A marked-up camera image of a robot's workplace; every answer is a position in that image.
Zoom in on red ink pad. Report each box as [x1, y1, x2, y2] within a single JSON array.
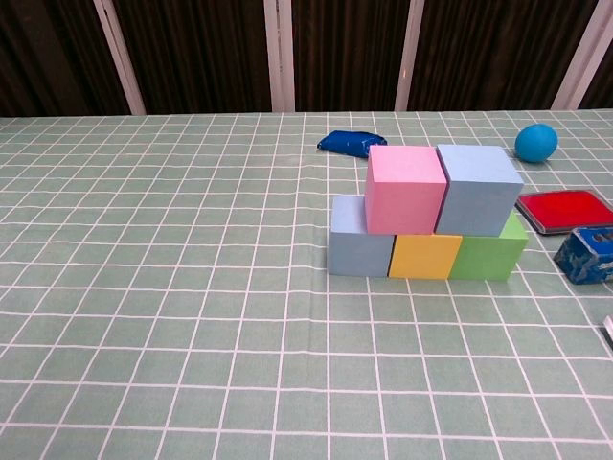
[[514, 188, 613, 236]]

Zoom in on light blue cube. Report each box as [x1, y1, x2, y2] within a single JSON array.
[[328, 194, 397, 278], [434, 143, 525, 238]]

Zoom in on yellow foam cube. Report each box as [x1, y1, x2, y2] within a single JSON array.
[[387, 233, 464, 280]]

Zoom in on green foam cube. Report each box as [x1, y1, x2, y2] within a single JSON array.
[[447, 210, 530, 282]]

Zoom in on green checked tablecloth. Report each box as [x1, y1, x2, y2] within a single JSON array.
[[0, 107, 613, 460]]

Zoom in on dark blue plastic pouch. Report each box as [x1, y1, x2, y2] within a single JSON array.
[[316, 128, 388, 158]]

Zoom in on pink foam cube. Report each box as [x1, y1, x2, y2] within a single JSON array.
[[364, 145, 448, 236]]

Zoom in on blue ball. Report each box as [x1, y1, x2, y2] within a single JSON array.
[[514, 123, 559, 165]]

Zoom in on crumpled blue carton box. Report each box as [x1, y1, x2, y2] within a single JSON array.
[[553, 226, 613, 285]]

